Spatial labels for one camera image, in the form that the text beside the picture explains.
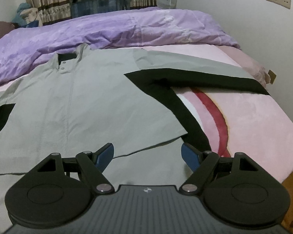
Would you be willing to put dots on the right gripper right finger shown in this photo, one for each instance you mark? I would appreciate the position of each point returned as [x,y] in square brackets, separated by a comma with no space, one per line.
[235,190]

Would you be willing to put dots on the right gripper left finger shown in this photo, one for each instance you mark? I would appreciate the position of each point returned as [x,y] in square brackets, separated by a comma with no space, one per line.
[59,190]

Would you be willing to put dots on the grey and black jacket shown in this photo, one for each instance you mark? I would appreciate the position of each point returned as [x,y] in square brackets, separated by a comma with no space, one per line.
[134,98]

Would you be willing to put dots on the pile of clothes by curtain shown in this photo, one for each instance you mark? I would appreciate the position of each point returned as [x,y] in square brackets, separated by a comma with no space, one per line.
[27,16]

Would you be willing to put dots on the pink plush blanket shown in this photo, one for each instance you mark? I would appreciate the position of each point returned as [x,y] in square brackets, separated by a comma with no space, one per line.
[256,126]

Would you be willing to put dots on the mauve bed sheet mattress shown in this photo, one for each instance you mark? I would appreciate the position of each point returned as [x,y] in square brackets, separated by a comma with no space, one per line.
[248,63]

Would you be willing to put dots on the purple duvet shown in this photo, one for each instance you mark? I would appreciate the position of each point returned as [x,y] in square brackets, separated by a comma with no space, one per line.
[23,49]

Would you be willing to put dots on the low brown wall socket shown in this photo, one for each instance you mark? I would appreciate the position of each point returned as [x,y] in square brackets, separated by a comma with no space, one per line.
[272,76]

